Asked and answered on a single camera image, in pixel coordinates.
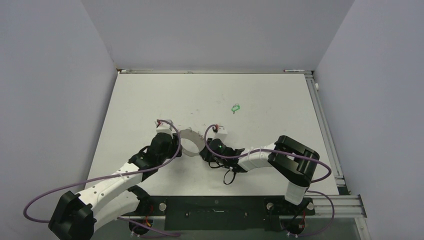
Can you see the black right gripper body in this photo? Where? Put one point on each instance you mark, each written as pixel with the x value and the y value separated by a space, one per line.
pixel 210 157

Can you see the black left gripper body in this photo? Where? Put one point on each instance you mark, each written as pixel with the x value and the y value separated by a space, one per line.
pixel 172 150

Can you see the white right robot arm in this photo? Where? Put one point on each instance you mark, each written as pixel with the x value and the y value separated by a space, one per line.
pixel 295 161

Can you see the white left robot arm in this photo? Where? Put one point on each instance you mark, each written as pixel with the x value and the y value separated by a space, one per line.
pixel 78 215

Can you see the green key tag with key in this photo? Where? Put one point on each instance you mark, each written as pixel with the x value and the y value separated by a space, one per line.
pixel 236 107

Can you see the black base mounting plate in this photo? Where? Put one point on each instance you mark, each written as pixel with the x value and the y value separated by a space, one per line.
pixel 223 212

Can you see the white marker pen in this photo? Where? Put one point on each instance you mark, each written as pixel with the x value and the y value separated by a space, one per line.
pixel 294 71

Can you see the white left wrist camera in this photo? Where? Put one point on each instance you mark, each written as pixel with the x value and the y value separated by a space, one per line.
pixel 164 126

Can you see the aluminium table frame rail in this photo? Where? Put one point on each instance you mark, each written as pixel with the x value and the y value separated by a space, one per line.
pixel 346 204

